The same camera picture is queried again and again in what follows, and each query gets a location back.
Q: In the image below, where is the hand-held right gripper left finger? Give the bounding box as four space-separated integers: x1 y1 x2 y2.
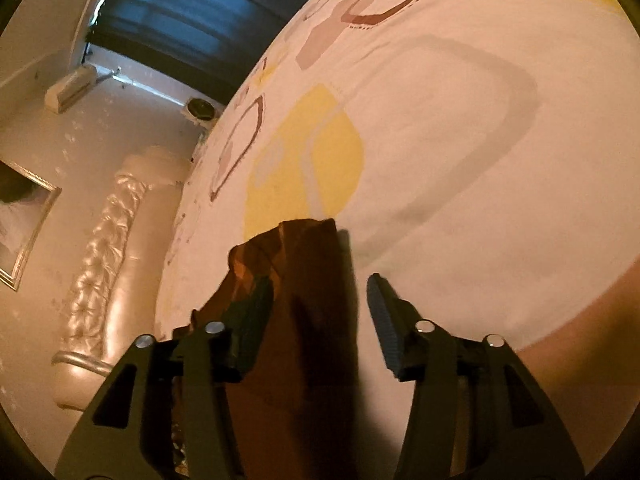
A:
54 277 275 480

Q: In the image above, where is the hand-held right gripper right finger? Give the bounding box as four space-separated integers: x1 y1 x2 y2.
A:
366 273 586 480

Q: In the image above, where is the brown orange plaid garment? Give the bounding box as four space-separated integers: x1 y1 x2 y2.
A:
170 217 363 480

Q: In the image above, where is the cream tufted leather headboard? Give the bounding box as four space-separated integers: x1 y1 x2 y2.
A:
52 152 193 411

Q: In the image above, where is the patterned white bed sheet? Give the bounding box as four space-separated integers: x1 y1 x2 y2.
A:
155 0 640 480

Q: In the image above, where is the dark blue curtain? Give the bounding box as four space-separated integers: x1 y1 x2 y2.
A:
82 0 351 106

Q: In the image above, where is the framed wall picture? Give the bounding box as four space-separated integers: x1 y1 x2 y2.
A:
0 160 62 292

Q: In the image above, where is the white wall air conditioner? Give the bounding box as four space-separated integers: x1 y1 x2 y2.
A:
44 64 98 113

